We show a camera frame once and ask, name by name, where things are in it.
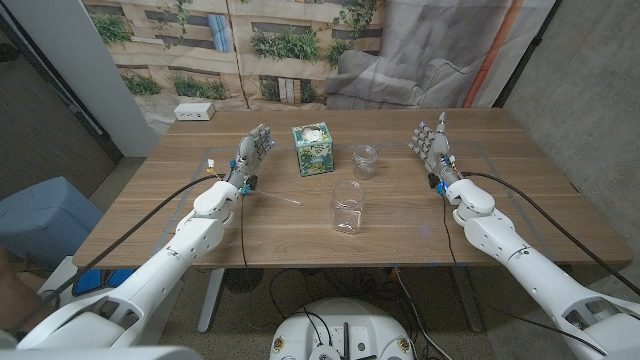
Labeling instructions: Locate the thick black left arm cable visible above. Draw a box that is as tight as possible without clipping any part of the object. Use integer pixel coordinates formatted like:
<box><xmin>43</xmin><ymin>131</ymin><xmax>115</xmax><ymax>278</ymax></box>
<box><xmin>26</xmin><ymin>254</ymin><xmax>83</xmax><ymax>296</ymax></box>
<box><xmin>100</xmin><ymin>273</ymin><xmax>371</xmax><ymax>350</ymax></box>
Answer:
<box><xmin>7</xmin><ymin>173</ymin><xmax>224</xmax><ymax>336</ymax></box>

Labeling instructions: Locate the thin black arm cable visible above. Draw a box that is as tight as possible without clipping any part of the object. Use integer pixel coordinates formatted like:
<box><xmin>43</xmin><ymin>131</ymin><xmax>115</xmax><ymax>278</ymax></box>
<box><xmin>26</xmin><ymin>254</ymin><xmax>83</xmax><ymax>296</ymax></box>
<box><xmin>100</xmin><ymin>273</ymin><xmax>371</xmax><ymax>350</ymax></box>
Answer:
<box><xmin>238</xmin><ymin>193</ymin><xmax>251</xmax><ymax>274</ymax></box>
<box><xmin>440</xmin><ymin>193</ymin><xmax>609</xmax><ymax>357</ymax></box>

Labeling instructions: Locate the white robot torso base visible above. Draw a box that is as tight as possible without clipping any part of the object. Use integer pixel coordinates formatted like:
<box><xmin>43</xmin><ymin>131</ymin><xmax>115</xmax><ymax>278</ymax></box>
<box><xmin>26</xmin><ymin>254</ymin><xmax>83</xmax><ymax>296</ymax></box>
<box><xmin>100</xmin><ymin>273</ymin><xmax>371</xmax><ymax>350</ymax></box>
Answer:
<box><xmin>268</xmin><ymin>297</ymin><xmax>415</xmax><ymax>360</ymax></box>

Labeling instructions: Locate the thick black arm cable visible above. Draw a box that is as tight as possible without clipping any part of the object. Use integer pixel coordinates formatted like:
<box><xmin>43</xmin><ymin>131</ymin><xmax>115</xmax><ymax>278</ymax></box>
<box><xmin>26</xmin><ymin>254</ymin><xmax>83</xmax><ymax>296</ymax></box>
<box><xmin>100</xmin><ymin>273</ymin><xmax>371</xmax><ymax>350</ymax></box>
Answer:
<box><xmin>7</xmin><ymin>173</ymin><xmax>224</xmax><ymax>336</ymax></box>
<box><xmin>460</xmin><ymin>171</ymin><xmax>640</xmax><ymax>296</ymax></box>

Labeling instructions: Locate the large clear plastic cup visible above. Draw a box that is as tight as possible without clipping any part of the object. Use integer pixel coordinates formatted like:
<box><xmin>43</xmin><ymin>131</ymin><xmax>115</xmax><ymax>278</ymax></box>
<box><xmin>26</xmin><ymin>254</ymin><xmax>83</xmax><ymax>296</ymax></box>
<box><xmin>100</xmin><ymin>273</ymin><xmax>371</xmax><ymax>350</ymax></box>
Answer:
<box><xmin>329</xmin><ymin>180</ymin><xmax>367</xmax><ymax>236</ymax></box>

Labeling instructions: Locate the grey table leg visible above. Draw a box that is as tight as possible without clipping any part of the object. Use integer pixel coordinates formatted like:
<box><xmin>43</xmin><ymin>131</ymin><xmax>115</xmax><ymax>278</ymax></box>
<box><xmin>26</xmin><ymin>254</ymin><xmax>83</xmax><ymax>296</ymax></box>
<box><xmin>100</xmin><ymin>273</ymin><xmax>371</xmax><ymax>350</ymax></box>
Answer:
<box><xmin>452</xmin><ymin>264</ymin><xmax>484</xmax><ymax>334</ymax></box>

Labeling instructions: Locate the black round floor fan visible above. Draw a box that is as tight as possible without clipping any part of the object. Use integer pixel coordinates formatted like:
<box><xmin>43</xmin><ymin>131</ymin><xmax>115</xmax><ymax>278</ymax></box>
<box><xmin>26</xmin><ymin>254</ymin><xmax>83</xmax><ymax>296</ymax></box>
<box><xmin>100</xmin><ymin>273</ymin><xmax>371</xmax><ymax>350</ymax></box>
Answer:
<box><xmin>223</xmin><ymin>268</ymin><xmax>265</xmax><ymax>295</ymax></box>

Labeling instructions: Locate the printed fabric backdrop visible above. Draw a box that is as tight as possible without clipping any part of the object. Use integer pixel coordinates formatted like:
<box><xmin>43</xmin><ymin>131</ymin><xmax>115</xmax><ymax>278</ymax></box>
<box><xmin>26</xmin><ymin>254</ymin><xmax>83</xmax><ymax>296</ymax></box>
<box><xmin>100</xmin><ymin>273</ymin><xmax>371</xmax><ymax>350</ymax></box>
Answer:
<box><xmin>82</xmin><ymin>0</ymin><xmax>557</xmax><ymax>132</ymax></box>

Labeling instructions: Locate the white robot chest edge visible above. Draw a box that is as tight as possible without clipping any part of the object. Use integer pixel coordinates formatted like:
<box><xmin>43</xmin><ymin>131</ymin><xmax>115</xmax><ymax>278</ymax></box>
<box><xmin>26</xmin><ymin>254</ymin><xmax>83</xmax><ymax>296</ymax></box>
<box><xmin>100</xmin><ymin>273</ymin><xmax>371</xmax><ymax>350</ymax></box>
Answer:
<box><xmin>0</xmin><ymin>346</ymin><xmax>204</xmax><ymax>360</ymax></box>

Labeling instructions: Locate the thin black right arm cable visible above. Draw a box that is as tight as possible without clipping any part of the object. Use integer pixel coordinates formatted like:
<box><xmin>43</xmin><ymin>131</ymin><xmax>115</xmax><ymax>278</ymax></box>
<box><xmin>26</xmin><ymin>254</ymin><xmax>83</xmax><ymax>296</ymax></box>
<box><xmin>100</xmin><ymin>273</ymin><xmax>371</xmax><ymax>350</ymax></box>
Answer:
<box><xmin>440</xmin><ymin>193</ymin><xmax>609</xmax><ymax>357</ymax></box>

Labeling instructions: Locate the black backdrop stand pole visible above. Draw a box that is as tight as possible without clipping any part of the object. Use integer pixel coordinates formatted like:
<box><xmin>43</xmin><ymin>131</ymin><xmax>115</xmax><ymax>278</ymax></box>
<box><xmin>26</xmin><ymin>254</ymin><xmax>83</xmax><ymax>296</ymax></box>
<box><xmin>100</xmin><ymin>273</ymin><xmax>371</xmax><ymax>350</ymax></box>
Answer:
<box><xmin>492</xmin><ymin>0</ymin><xmax>564</xmax><ymax>109</ymax></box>

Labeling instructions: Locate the small clear glass jar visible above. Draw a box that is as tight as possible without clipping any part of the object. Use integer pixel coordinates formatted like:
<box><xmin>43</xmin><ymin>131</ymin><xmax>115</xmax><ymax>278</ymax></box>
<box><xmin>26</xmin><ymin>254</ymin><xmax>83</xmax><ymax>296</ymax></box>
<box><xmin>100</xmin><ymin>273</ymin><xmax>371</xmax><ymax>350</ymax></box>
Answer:
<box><xmin>352</xmin><ymin>144</ymin><xmax>380</xmax><ymax>181</ymax></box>

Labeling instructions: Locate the white table leg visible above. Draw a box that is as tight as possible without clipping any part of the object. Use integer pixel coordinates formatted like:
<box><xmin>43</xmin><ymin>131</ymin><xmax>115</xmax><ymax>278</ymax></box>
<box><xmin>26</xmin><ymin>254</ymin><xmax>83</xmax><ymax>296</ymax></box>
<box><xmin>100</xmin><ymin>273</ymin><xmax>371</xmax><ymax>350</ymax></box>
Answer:
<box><xmin>197</xmin><ymin>268</ymin><xmax>226</xmax><ymax>335</ymax></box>

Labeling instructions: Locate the blue-grey ottoman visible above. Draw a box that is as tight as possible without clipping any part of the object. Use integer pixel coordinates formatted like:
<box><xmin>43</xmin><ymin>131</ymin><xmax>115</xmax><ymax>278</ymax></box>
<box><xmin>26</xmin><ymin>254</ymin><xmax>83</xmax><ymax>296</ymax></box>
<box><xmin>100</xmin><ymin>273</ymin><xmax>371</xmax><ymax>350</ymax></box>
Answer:
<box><xmin>0</xmin><ymin>175</ymin><xmax>105</xmax><ymax>271</ymax></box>

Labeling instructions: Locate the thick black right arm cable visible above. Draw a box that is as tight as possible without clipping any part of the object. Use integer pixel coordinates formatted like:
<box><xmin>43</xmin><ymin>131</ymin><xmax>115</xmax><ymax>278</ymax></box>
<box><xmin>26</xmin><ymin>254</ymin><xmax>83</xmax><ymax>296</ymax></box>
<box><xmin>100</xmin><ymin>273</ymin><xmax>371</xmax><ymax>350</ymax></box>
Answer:
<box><xmin>460</xmin><ymin>171</ymin><xmax>640</xmax><ymax>296</ymax></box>

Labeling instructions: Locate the white power strip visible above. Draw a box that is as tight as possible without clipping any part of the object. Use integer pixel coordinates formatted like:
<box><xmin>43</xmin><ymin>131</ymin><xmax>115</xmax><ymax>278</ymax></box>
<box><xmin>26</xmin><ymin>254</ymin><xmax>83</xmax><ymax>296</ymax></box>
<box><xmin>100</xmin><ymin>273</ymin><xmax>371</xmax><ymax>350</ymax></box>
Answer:
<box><xmin>173</xmin><ymin>102</ymin><xmax>217</xmax><ymax>122</ymax></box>

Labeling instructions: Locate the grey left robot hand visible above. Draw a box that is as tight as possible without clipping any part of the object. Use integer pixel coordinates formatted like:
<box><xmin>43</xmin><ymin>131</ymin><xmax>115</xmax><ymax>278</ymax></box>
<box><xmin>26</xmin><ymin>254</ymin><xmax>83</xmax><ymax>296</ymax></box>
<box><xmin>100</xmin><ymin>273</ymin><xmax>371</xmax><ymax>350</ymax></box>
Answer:
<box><xmin>225</xmin><ymin>123</ymin><xmax>275</xmax><ymax>194</ymax></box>

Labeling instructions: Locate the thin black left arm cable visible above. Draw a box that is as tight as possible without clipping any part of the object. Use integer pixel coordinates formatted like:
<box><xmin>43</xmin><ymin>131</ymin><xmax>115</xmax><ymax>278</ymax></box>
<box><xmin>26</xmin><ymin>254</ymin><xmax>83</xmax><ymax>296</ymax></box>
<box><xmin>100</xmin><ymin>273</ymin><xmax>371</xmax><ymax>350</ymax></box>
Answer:
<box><xmin>238</xmin><ymin>193</ymin><xmax>251</xmax><ymax>274</ymax></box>

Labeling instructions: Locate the teal floral tissue box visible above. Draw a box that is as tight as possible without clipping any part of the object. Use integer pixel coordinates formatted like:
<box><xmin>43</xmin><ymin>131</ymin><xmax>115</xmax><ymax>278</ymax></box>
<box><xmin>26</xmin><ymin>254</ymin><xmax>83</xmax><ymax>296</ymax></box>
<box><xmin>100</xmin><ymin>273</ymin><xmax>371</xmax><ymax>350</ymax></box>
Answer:
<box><xmin>291</xmin><ymin>121</ymin><xmax>335</xmax><ymax>178</ymax></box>

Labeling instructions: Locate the grey floor cable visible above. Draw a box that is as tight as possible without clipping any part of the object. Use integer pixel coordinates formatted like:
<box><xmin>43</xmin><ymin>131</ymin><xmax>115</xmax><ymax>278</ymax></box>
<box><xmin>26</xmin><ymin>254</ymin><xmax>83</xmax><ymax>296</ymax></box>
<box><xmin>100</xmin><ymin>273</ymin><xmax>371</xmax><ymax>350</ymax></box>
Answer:
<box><xmin>393</xmin><ymin>267</ymin><xmax>454</xmax><ymax>360</ymax></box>

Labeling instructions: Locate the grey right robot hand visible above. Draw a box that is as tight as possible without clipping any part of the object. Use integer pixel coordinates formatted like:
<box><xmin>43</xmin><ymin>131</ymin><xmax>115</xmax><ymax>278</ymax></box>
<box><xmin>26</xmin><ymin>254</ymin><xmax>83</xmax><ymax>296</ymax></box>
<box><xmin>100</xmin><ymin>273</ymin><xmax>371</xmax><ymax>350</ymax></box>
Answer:
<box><xmin>407</xmin><ymin>111</ymin><xmax>464</xmax><ymax>189</ymax></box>

